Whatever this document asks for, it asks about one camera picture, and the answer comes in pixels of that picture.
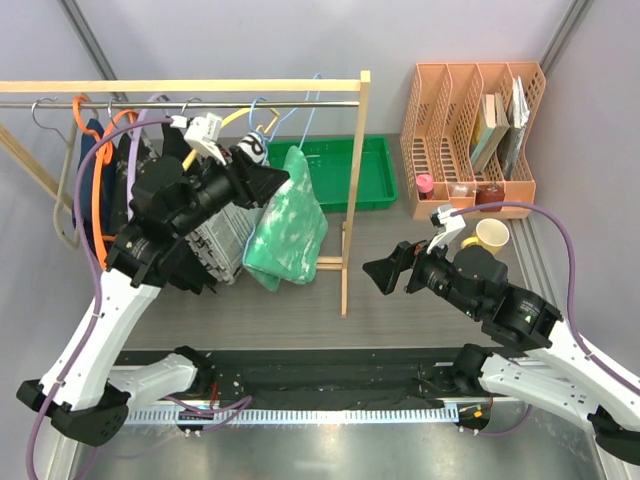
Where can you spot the orange plastic file organizer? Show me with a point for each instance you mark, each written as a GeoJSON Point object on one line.
{"type": "Point", "coordinates": [441, 112]}

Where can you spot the dark red jar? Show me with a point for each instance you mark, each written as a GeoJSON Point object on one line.
{"type": "Point", "coordinates": [489, 193]}

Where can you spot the clear small bottle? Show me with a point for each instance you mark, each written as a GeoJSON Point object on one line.
{"type": "Point", "coordinates": [460, 190]}

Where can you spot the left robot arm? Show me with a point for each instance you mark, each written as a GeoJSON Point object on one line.
{"type": "Point", "coordinates": [80, 396]}

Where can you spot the yellow plastic hanger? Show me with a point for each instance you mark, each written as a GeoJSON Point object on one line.
{"type": "Point", "coordinates": [253, 143]}

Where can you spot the green plastic tray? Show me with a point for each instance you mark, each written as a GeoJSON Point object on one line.
{"type": "Point", "coordinates": [329, 162]}

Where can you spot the green white trousers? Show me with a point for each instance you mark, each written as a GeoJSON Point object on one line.
{"type": "Point", "coordinates": [286, 242]}

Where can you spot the black white patterned trousers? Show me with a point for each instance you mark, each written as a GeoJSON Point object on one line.
{"type": "Point", "coordinates": [119, 205]}

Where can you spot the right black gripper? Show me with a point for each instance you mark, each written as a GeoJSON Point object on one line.
{"type": "Point", "coordinates": [384, 271]}

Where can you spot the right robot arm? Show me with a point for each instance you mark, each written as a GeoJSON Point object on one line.
{"type": "Point", "coordinates": [590, 390]}

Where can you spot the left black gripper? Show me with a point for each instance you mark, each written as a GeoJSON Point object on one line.
{"type": "Point", "coordinates": [253, 185]}

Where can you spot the pink capped bottle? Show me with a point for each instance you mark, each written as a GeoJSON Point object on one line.
{"type": "Point", "coordinates": [425, 187]}

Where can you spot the purple plastic hanger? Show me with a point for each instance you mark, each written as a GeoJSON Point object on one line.
{"type": "Point", "coordinates": [133, 151]}

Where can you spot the yellow mug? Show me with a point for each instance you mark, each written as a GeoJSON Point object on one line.
{"type": "Point", "coordinates": [490, 234]}

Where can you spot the orange plastic hanger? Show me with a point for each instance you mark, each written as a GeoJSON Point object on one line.
{"type": "Point", "coordinates": [97, 183]}

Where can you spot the books in organizer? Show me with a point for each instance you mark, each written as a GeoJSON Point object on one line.
{"type": "Point", "coordinates": [499, 131]}

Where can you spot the newspaper print trousers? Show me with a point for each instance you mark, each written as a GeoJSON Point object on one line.
{"type": "Point", "coordinates": [220, 242]}

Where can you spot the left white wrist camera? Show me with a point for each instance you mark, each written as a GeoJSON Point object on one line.
{"type": "Point", "coordinates": [201, 134]}

